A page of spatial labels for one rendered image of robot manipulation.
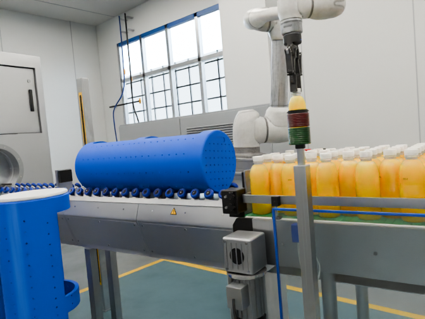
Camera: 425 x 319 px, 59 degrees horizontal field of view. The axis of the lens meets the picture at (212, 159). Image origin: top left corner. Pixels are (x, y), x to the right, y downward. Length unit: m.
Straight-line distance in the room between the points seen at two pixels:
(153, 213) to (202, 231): 0.29
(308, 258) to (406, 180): 0.37
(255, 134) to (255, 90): 2.32
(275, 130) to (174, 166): 0.75
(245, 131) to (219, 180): 0.54
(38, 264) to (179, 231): 0.59
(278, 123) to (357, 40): 2.24
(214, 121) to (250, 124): 1.43
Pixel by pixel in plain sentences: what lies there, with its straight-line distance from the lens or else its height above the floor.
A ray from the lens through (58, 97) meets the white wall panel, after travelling 6.91.
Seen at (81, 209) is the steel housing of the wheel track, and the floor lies 0.87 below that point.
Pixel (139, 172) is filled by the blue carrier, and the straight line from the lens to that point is 1.84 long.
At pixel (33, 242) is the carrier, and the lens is 1.61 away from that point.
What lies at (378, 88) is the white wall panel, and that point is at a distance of 4.16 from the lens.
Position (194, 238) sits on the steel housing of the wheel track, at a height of 0.76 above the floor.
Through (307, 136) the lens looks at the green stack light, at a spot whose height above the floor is 1.18.
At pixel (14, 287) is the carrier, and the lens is 1.69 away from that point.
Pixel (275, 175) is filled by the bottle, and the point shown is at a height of 1.04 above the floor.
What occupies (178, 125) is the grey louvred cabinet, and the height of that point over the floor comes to 1.35.
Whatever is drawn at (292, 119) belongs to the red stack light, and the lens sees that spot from 1.10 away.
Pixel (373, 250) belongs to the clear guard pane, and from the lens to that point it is 1.22.
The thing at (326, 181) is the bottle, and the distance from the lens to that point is 1.32.
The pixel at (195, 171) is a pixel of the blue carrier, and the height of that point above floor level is 1.06.
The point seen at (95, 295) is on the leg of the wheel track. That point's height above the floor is 0.35.
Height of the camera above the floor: 1.20
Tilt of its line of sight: 3 degrees down
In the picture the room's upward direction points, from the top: 5 degrees counter-clockwise
